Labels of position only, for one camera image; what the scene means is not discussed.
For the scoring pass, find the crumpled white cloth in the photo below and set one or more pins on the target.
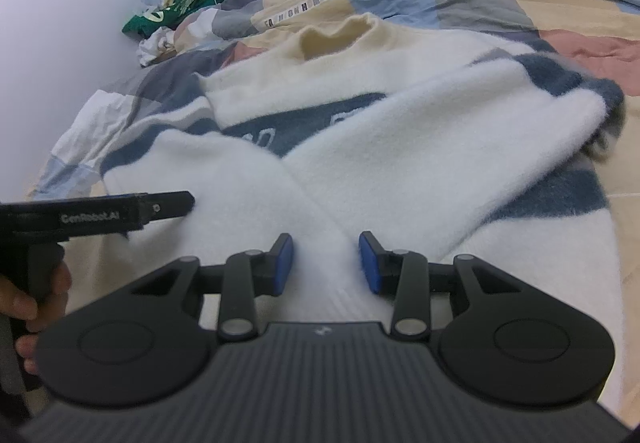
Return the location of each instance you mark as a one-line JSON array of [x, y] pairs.
[[155, 45]]

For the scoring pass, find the white and navy fuzzy sweater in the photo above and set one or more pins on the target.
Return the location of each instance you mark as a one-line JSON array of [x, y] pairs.
[[400, 158]]

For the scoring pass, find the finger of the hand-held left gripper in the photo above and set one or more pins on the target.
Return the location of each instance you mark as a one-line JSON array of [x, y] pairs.
[[167, 207]]

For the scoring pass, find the person's left hand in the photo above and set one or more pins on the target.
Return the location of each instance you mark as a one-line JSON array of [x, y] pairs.
[[52, 293]]

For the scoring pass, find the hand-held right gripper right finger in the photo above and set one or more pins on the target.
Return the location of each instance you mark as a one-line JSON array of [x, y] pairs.
[[369, 263]]

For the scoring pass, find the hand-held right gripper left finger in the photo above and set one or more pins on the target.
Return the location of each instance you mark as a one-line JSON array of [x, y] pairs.
[[283, 265]]

